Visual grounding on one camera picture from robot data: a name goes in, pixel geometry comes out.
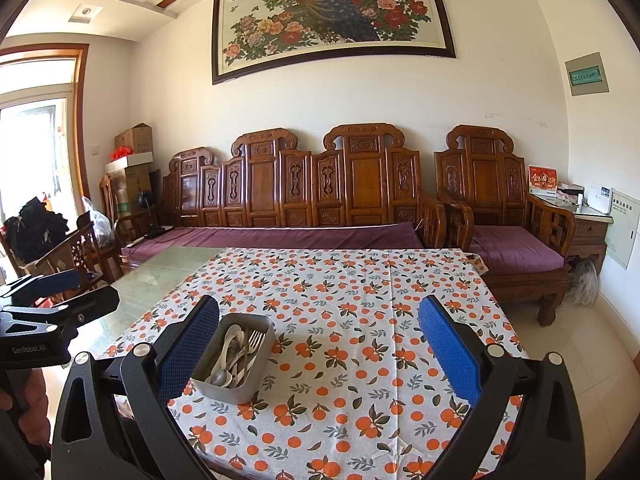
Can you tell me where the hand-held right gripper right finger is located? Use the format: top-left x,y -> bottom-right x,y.
417,295 -> 587,480

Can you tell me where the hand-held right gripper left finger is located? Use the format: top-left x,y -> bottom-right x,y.
50,295 -> 221,480

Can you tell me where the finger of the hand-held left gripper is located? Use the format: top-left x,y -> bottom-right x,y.
0,286 -> 121,334
0,269 -> 84,309

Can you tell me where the white plastic spoon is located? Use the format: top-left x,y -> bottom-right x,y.
220,324 -> 246,371
215,342 -> 239,377

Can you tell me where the metal spoon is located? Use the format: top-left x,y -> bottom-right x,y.
209,347 -> 241,389

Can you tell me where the metal tray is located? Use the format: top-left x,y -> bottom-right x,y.
191,312 -> 276,406

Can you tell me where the person's left hand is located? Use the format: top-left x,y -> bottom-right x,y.
0,367 -> 47,417

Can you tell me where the wooden dining chair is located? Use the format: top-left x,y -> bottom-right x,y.
30,212 -> 124,292

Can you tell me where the black bag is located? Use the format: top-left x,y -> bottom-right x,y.
4,197 -> 70,263

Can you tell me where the clear plastic bag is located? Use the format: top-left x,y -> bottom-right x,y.
81,196 -> 119,247

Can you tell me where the orange print tablecloth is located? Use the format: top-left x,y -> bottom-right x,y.
95,247 -> 531,480

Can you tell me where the purple armchair cushion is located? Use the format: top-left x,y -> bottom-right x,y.
470,225 -> 566,273

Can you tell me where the black desk lamp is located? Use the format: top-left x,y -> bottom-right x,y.
137,190 -> 173,239

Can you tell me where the large cardboard box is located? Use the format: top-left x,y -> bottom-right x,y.
105,165 -> 153,222

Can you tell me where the long purple sofa cushion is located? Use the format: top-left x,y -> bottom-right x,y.
121,222 -> 426,261

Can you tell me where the flat white box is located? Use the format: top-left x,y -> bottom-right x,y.
105,152 -> 153,172

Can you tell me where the white bag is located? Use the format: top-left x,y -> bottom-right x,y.
567,260 -> 599,307

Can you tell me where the brown cardboard box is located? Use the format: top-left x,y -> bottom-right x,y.
115,122 -> 153,156

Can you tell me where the carved wooden armchair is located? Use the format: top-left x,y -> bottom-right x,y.
434,125 -> 577,327

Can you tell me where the wooden side table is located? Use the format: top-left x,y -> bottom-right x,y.
530,187 -> 613,283

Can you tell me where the red gift box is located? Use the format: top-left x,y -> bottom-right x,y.
528,165 -> 558,196

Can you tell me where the carved wooden sofa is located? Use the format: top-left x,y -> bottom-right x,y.
117,122 -> 448,276

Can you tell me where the square ceiling light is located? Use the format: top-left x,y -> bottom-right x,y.
69,4 -> 104,24

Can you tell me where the framed peacock flower painting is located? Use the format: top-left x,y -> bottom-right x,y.
211,0 -> 457,86

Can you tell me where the wooden door frame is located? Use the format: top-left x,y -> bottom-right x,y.
0,42 -> 92,221

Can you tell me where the grey wall cabinet door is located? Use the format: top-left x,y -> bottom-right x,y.
604,188 -> 640,271

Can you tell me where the green wall panel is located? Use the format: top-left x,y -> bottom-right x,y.
565,51 -> 610,97

